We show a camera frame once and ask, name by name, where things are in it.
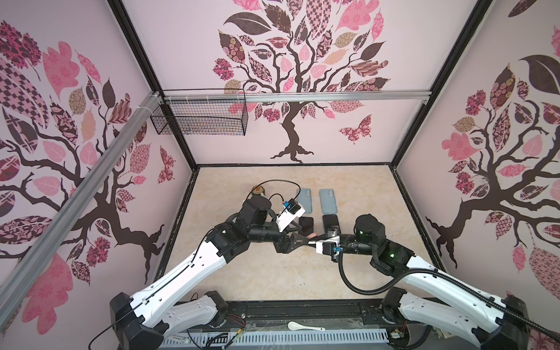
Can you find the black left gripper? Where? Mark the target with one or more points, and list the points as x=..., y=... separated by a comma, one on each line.
x=284, y=242

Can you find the aluminium rail back wall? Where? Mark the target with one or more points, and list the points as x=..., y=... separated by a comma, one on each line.
x=382, y=95

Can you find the black wire basket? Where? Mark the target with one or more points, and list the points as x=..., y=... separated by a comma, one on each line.
x=208, y=112

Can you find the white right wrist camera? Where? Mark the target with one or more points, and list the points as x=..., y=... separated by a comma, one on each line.
x=330, y=247

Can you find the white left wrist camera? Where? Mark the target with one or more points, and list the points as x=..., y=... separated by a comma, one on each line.
x=292, y=211

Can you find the light blue case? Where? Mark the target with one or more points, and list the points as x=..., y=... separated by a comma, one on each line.
x=328, y=202
x=304, y=198

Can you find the white plastic spoon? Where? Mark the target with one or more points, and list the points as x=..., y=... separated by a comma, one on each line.
x=295, y=326

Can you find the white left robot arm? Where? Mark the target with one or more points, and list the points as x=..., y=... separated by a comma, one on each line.
x=146, y=318

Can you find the white slotted cable duct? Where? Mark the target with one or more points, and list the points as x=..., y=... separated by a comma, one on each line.
x=275, y=339

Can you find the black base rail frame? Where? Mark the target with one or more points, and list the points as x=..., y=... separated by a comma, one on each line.
x=329, y=314

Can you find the aluminium rail wall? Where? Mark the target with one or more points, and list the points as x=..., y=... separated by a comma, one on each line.
x=23, y=277
x=382, y=95

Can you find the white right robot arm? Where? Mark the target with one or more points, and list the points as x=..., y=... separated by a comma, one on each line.
x=420, y=292

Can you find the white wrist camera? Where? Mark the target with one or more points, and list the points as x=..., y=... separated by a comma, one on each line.
x=292, y=211
x=330, y=247

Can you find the aluminium rail left wall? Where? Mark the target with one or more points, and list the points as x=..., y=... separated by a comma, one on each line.
x=23, y=277

